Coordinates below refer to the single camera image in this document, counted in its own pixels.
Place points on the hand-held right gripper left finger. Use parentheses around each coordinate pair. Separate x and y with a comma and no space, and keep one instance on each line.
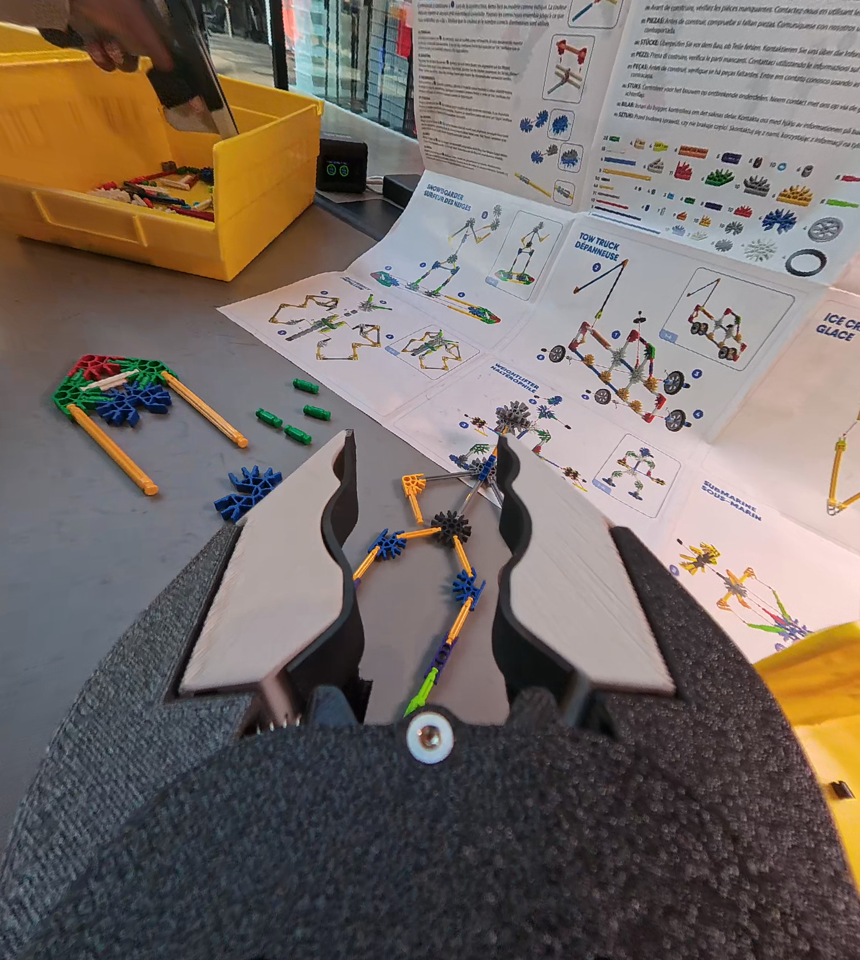
(265,600)

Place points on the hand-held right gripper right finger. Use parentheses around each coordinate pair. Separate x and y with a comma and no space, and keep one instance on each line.
(595,600)

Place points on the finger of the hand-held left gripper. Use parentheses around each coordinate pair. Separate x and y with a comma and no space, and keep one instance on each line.
(204,75)
(189,118)

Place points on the short green toy rod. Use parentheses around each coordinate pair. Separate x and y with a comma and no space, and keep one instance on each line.
(306,386)
(317,412)
(268,418)
(297,433)

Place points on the long yellow toy rod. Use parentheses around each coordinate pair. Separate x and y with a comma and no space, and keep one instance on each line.
(204,409)
(111,448)

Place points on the white instruction sheet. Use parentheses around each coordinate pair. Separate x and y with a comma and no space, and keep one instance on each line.
(760,420)

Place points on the red corner toy connector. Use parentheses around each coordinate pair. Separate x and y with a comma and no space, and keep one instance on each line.
(92,366)

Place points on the white toy rod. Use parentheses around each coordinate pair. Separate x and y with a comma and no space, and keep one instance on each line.
(111,381)

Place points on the grey desk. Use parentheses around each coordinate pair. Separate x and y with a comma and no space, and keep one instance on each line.
(39,562)

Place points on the person's left hand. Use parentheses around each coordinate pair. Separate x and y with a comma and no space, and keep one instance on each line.
(114,30)

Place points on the pile of toy pieces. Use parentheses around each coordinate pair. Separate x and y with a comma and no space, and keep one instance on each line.
(159,191)

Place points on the colourful toy rod figure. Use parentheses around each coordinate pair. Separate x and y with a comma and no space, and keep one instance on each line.
(451,529)

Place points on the black device with display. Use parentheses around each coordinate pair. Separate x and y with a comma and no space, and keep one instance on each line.
(343,166)

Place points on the black power adapter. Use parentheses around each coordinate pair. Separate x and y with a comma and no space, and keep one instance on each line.
(402,189)

